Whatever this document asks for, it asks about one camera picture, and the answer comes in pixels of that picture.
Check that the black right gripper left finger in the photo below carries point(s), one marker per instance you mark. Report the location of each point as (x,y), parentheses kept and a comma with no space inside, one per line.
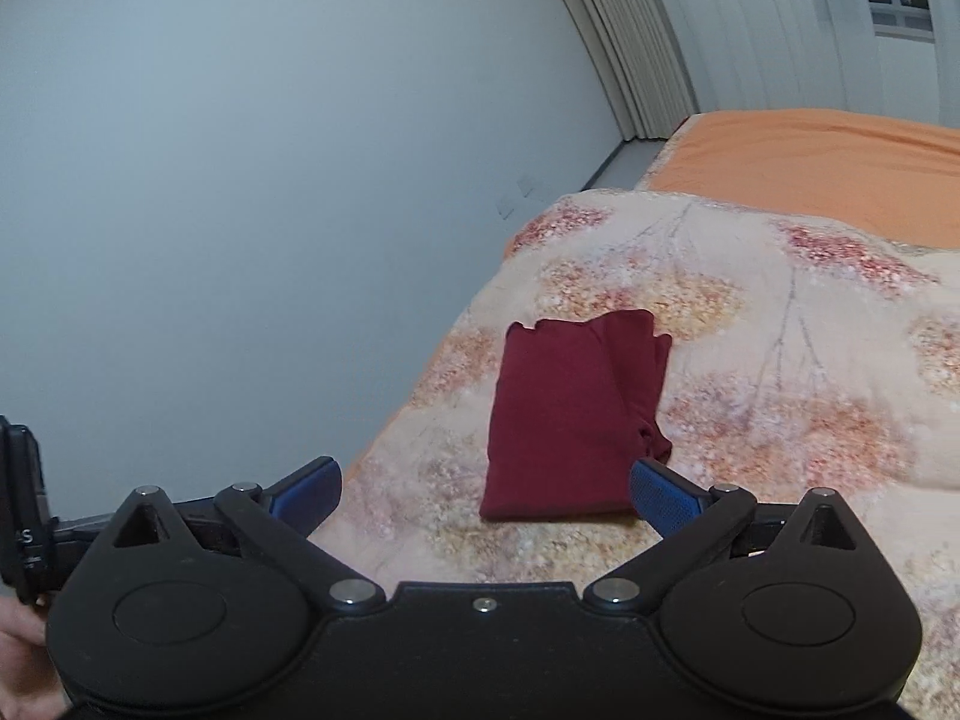
(271,526)

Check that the person's left hand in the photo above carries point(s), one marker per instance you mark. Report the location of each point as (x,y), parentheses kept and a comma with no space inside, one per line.
(29,687)

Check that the beige side curtain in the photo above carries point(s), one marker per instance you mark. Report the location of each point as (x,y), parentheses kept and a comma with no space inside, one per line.
(634,50)

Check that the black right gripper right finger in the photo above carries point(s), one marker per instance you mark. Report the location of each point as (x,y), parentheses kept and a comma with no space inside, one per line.
(696,526)

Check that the maroon knit garment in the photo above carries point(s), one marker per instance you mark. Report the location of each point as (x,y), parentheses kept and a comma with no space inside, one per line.
(575,405)

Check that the white sheer curtain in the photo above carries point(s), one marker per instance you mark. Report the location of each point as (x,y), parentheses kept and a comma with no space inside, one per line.
(780,54)

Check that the orange bed sheet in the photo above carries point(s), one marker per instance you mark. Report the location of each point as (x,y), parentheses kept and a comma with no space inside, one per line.
(893,178)

